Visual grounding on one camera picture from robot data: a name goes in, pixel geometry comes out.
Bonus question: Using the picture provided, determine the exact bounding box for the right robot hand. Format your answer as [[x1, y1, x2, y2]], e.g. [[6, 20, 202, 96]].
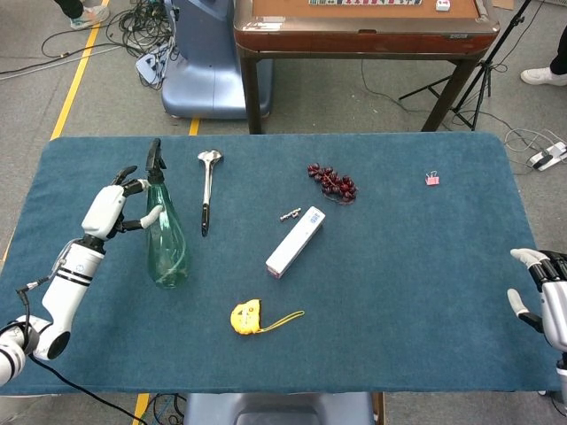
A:
[[507, 247, 567, 353]]

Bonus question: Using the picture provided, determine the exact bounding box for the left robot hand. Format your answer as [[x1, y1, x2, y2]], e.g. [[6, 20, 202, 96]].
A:
[[81, 166, 165, 243]]

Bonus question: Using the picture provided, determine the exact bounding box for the green spray bottle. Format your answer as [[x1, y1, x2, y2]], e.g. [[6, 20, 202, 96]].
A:
[[144, 137, 193, 291]]

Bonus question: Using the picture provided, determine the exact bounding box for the black tripod stand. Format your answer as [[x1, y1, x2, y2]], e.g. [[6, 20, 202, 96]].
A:
[[398, 0, 533, 132]]

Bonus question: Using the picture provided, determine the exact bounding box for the white power strip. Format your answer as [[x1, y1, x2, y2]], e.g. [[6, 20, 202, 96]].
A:
[[134, 45, 172, 86], [528, 141, 567, 173]]

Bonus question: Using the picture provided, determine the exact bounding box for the blue table cloth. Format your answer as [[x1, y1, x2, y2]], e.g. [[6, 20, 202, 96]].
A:
[[0, 131, 561, 397]]

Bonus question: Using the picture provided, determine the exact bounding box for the yellow tape measure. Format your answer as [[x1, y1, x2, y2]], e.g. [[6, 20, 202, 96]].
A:
[[229, 298, 307, 337]]

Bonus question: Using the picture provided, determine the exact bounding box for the person in black trousers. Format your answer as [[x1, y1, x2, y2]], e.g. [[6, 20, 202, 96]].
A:
[[52, 0, 111, 32]]

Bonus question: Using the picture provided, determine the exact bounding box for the white toothpaste box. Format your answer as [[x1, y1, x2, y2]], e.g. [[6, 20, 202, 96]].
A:
[[264, 205, 328, 281]]

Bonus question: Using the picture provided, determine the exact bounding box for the person with white sneaker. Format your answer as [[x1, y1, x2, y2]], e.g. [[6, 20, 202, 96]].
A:
[[519, 38, 567, 88]]

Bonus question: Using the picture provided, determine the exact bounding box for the red grape bunch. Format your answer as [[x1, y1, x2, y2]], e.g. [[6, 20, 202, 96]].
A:
[[307, 162, 360, 205]]

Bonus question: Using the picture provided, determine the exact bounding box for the grey-blue robot torso base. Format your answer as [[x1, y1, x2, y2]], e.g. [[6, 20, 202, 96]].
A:
[[182, 391, 376, 425]]

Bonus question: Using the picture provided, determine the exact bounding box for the brown mahjong table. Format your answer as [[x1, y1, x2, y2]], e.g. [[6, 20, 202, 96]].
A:
[[232, 0, 502, 135]]

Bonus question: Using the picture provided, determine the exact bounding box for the face-up mahjong tile row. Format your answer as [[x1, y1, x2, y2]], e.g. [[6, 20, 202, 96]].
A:
[[307, 0, 423, 8]]

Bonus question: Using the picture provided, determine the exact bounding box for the metal ladle black handle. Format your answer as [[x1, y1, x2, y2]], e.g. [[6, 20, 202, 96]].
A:
[[197, 149, 226, 238]]

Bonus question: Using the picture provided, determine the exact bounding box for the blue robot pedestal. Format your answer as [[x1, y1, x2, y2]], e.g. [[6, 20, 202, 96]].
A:
[[160, 0, 274, 120]]

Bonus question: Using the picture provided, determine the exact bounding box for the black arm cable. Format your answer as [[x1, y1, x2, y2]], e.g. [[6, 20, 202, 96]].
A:
[[15, 278, 148, 425]]

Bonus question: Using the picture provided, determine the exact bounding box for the black floor cable bundle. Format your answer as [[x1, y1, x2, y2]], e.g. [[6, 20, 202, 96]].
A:
[[41, 0, 179, 92]]

